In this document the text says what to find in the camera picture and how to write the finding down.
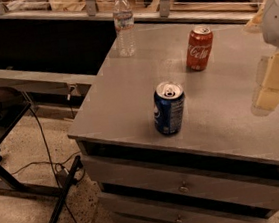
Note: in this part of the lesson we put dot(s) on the top grey drawer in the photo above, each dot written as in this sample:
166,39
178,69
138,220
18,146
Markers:
241,190

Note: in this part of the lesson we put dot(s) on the grey drawer cabinet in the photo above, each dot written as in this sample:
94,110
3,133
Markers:
222,130

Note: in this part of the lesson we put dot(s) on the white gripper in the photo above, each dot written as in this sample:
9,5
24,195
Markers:
278,17

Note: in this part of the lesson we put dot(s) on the middle grey drawer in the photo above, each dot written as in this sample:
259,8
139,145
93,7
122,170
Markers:
136,210

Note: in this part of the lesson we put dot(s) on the red coca-cola can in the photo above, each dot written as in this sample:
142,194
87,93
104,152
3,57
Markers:
199,47

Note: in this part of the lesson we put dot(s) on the grey drawer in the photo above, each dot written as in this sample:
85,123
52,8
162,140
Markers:
136,210
241,190

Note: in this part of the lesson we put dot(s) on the blue pepsi can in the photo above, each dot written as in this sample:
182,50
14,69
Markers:
168,107

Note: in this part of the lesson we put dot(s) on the clear plastic water bottle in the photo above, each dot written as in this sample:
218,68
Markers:
124,27

